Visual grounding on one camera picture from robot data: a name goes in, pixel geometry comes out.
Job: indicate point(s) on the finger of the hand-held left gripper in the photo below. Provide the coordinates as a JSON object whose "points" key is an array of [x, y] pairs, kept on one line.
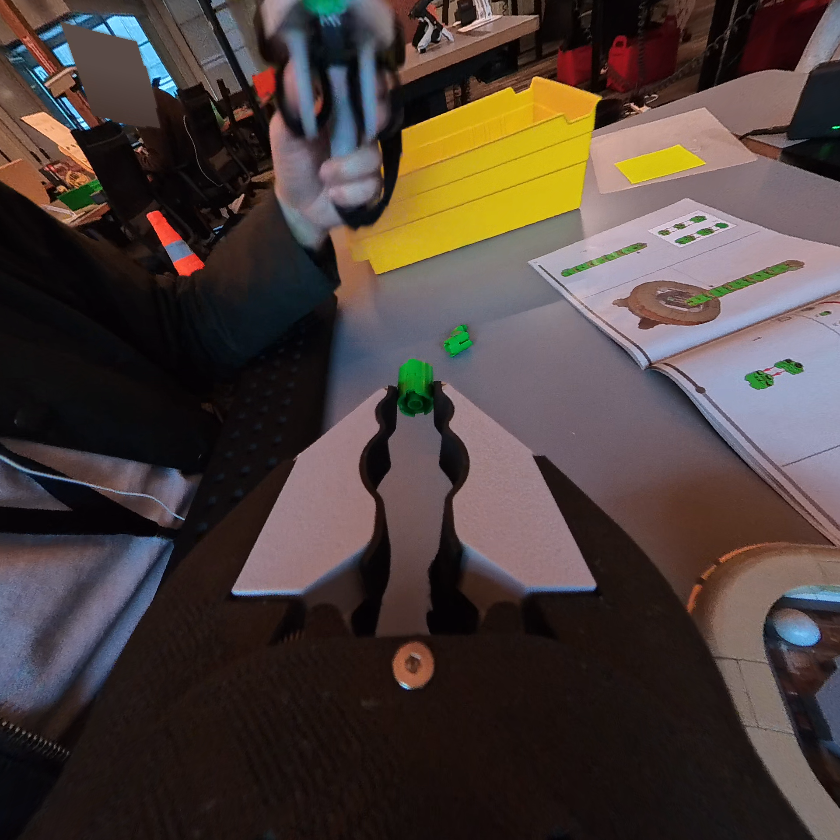
{"points": [[303, 72], [358, 98]]}

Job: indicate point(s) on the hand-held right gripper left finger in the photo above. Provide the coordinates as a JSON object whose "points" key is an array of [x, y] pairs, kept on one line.
{"points": [[308, 525]]}

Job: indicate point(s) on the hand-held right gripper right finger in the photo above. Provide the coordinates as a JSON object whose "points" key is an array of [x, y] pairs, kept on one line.
{"points": [[518, 525]]}

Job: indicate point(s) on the green cylinder toy brick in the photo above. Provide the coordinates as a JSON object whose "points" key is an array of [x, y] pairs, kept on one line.
{"points": [[415, 388]]}

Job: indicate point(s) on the person's left forearm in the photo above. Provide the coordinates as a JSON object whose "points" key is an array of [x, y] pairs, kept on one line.
{"points": [[249, 295]]}

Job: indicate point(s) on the grey desk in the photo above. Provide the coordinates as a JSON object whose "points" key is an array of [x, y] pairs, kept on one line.
{"points": [[558, 407]]}

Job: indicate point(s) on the person's left hand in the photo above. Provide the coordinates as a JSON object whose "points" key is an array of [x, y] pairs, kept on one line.
{"points": [[315, 190]]}

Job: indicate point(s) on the white and black device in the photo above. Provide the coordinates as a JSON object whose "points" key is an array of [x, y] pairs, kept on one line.
{"points": [[430, 29]]}

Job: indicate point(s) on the yellow plastic bin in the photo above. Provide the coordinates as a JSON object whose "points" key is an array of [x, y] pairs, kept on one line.
{"points": [[479, 190]]}

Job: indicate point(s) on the orange traffic cone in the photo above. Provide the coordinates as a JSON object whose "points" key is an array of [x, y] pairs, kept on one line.
{"points": [[177, 246]]}

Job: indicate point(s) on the small red plastic container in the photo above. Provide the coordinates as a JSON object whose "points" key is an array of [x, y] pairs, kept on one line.
{"points": [[575, 65]]}

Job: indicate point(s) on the tan round brick model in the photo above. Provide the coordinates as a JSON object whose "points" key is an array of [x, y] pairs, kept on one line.
{"points": [[728, 623]]}

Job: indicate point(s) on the person's grey pants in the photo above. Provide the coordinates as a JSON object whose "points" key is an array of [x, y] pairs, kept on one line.
{"points": [[65, 590]]}

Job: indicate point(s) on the green box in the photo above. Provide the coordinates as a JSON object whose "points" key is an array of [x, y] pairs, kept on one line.
{"points": [[80, 195]]}

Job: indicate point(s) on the open instruction booklet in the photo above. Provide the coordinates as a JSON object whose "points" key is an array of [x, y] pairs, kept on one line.
{"points": [[754, 407]]}

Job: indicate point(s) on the person's black jacket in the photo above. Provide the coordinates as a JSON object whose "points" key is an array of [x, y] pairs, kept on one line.
{"points": [[79, 328]]}

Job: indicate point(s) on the yellow paper card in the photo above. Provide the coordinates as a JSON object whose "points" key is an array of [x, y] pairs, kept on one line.
{"points": [[659, 164]]}

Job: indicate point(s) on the black electronic device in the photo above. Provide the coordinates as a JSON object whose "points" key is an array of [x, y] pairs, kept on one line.
{"points": [[817, 111]]}

